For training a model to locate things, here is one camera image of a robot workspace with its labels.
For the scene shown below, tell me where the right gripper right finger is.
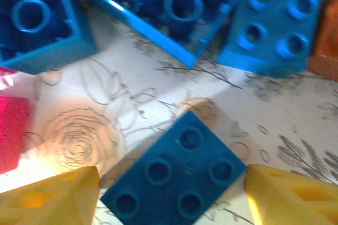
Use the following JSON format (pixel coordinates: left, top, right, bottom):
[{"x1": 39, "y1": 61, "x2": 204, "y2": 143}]
[{"x1": 244, "y1": 164, "x2": 338, "y2": 225}]

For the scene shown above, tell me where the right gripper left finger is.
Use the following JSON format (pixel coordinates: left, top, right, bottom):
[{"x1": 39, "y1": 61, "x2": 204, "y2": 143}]
[{"x1": 0, "y1": 166, "x2": 101, "y2": 225}]

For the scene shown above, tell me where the pink lego brick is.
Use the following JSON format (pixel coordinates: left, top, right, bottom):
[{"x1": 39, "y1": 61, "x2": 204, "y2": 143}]
[
  {"x1": 0, "y1": 66, "x2": 18, "y2": 90},
  {"x1": 0, "y1": 95, "x2": 30, "y2": 175}
]

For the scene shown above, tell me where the floral tablecloth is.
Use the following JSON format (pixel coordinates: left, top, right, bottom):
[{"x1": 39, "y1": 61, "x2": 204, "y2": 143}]
[{"x1": 0, "y1": 5, "x2": 338, "y2": 225}]

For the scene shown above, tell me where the orange lego brick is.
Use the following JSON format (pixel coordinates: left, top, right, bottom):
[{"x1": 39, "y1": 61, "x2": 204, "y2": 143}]
[{"x1": 307, "y1": 0, "x2": 338, "y2": 81}]

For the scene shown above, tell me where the long blue lego brick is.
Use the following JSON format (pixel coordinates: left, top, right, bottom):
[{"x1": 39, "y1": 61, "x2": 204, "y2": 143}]
[{"x1": 62, "y1": 0, "x2": 241, "y2": 69}]

